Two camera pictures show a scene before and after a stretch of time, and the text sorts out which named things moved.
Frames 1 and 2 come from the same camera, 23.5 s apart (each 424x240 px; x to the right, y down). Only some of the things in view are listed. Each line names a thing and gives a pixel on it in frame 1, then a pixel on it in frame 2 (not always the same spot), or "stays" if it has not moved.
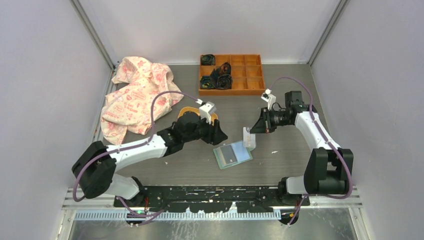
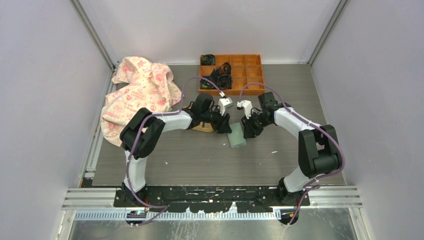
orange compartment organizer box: x=247 y=72 stays
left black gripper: x=215 y=135 to x=222 y=125
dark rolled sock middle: x=225 y=69 stays
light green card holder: x=230 y=154 to x=236 y=137
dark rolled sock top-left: x=208 y=59 stays
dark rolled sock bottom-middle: x=224 y=81 stays
